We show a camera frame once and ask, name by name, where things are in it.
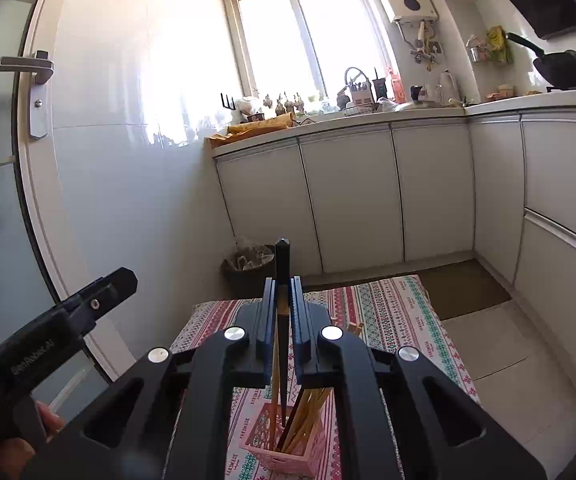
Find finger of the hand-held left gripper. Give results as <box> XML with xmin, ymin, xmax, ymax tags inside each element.
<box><xmin>60</xmin><ymin>267</ymin><xmax>139</xmax><ymax>335</ymax></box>

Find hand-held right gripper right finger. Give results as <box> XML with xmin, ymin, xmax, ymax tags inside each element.
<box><xmin>291</xmin><ymin>275</ymin><xmax>548</xmax><ymax>480</ymax></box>

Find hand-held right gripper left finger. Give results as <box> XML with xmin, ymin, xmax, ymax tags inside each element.
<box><xmin>18</xmin><ymin>276</ymin><xmax>279</xmax><ymax>480</ymax></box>

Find black chopstick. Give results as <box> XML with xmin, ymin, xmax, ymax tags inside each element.
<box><xmin>274</xmin><ymin>238</ymin><xmax>292</xmax><ymax>407</ymax></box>

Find bundle of wooden chopsticks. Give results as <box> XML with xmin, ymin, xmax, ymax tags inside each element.
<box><xmin>274</xmin><ymin>386</ymin><xmax>333</xmax><ymax>453</ymax></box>

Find pink plastic basket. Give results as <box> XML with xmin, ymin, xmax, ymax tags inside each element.
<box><xmin>240</xmin><ymin>400</ymin><xmax>329</xmax><ymax>478</ymax></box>

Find person's left hand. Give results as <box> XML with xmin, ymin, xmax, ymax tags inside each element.
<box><xmin>0</xmin><ymin>401</ymin><xmax>65</xmax><ymax>480</ymax></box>

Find dark trash bin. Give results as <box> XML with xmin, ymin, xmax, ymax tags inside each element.
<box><xmin>223</xmin><ymin>245</ymin><xmax>276</xmax><ymax>286</ymax></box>

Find patterned tablecloth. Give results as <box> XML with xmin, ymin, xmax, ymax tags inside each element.
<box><xmin>170</xmin><ymin>274</ymin><xmax>481</xmax><ymax>480</ymax></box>

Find white kitchen cabinet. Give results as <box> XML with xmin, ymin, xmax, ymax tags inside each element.
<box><xmin>213</xmin><ymin>91</ymin><xmax>576</xmax><ymax>371</ymax></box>

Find brown floor mat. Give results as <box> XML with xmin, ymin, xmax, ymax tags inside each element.
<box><xmin>303</xmin><ymin>258</ymin><xmax>512</xmax><ymax>321</ymax></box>

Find yellow cloth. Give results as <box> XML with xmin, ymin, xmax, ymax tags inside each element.
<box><xmin>208</xmin><ymin>112</ymin><xmax>296</xmax><ymax>143</ymax></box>

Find row of small bottles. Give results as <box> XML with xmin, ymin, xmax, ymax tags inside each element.
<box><xmin>258</xmin><ymin>91</ymin><xmax>319</xmax><ymax>116</ymax></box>

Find metal pot lid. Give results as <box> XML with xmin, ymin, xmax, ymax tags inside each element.
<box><xmin>385</xmin><ymin>99</ymin><xmax>441</xmax><ymax>112</ymax></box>

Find orange packet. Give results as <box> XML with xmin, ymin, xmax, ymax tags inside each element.
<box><xmin>388</xmin><ymin>70</ymin><xmax>406</xmax><ymax>102</ymax></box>

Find clear plastic jug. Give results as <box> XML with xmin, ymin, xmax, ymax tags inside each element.
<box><xmin>438</xmin><ymin>71</ymin><xmax>461</xmax><ymax>103</ymax></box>

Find white framed window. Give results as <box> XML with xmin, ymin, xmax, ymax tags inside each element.
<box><xmin>225</xmin><ymin>0</ymin><xmax>399</xmax><ymax>106</ymax></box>

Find water heater pipes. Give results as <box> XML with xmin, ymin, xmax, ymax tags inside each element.
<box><xmin>400</xmin><ymin>20</ymin><xmax>443</xmax><ymax>63</ymax></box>

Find steel hanging cup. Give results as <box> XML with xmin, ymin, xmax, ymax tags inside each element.
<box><xmin>466</xmin><ymin>35</ymin><xmax>491</xmax><ymax>63</ymax></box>

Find yellow hanging bag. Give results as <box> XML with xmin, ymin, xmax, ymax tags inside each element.
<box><xmin>485</xmin><ymin>26</ymin><xmax>513</xmax><ymax>65</ymax></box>

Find black wok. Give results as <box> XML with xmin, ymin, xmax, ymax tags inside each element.
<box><xmin>506</xmin><ymin>32</ymin><xmax>576</xmax><ymax>88</ymax></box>

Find silver door handle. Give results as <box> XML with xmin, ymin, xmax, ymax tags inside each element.
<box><xmin>0</xmin><ymin>50</ymin><xmax>55</xmax><ymax>141</ymax></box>

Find wire dish rack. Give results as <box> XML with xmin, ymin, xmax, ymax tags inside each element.
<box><xmin>344</xmin><ymin>82</ymin><xmax>375</xmax><ymax>117</ymax></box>

